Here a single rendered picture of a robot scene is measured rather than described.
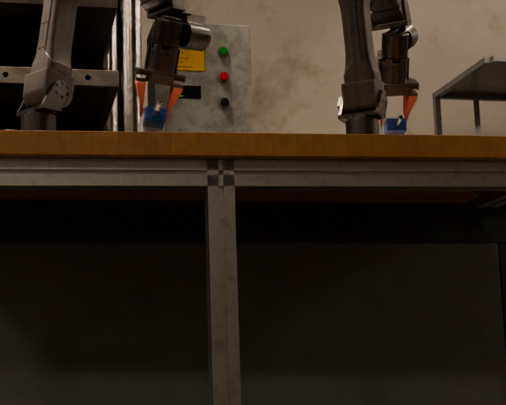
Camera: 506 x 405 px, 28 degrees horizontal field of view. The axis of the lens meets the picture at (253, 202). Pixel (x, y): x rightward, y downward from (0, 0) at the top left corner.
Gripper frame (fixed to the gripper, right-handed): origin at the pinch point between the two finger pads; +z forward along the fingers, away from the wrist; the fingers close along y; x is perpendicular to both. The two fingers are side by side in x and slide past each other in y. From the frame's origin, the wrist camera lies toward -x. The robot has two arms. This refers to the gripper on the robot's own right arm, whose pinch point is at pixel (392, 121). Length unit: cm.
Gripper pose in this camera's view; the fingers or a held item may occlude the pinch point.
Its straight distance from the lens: 226.6
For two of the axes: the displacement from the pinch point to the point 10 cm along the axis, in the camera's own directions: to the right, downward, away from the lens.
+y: -10.0, 0.3, -0.3
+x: 0.4, 3.2, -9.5
